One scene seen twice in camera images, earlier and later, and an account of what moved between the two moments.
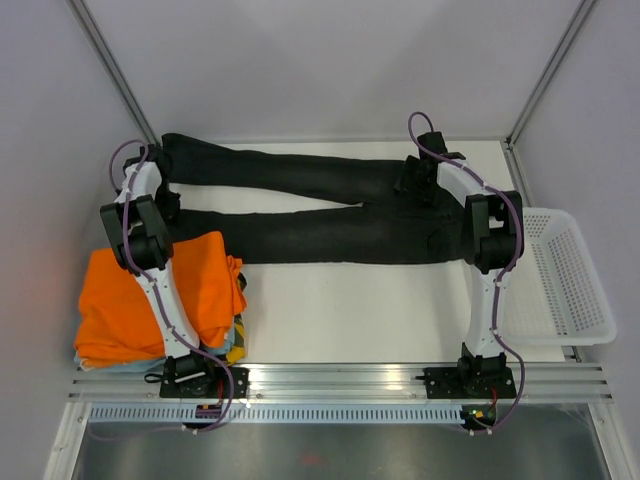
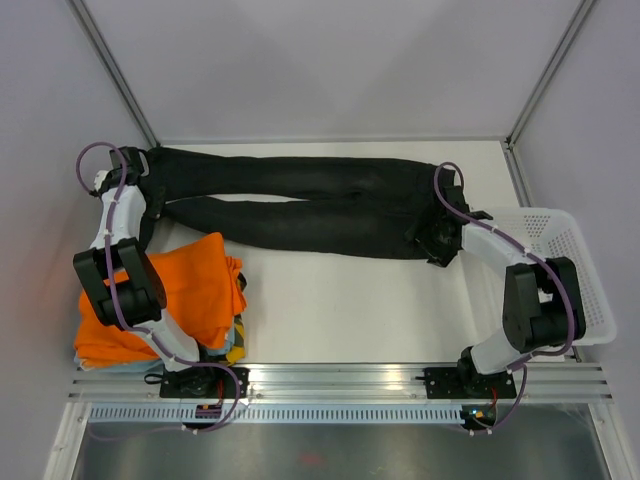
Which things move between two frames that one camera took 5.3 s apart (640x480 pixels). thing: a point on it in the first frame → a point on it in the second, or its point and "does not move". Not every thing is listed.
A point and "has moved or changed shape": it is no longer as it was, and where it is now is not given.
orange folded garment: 117,316 does not move
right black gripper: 412,166 → 442,255
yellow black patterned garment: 238,351 does not move
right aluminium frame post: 580,16 does not move
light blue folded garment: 92,367 does not move
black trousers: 378,224 has moved or changed shape
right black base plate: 469,383 does not move
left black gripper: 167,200 → 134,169
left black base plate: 214,385 does not move
